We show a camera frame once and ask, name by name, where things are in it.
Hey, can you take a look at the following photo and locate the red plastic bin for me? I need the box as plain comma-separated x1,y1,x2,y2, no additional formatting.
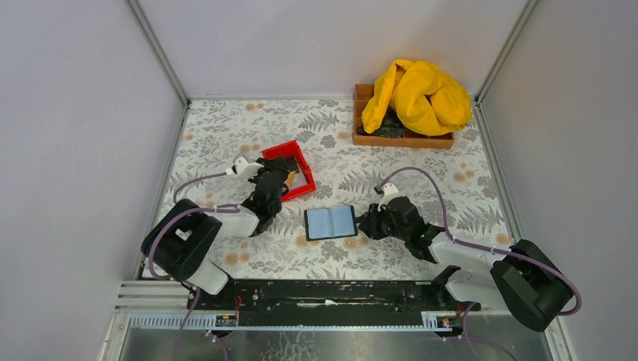
262,140,317,202

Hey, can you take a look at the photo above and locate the black card holder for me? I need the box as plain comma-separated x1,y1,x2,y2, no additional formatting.
304,205,366,241

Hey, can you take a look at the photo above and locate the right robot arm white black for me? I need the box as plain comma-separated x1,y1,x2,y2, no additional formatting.
356,196,576,332

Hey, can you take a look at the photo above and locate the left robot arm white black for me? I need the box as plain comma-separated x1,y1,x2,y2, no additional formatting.
141,156,291,295

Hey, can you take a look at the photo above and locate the floral table mat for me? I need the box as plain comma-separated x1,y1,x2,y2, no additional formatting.
160,99,514,280

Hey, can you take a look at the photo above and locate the dark green object in tray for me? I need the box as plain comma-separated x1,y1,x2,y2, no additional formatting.
356,111,406,138

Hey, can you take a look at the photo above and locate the yellow cloth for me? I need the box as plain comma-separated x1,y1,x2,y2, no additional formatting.
361,59,472,136

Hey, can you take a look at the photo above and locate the wooden tray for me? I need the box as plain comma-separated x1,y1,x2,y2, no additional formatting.
352,84,454,149

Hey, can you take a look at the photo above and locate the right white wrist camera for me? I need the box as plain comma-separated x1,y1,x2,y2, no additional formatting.
375,183,400,211

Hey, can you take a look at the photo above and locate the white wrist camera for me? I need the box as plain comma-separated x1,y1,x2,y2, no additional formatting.
225,156,264,179
375,183,400,211

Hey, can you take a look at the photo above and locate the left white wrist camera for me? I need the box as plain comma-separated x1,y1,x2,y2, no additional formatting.
225,156,264,179

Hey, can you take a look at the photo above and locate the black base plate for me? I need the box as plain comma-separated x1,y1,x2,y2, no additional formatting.
187,279,468,327

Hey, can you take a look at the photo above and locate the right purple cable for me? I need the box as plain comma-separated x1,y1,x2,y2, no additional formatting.
373,166,583,317

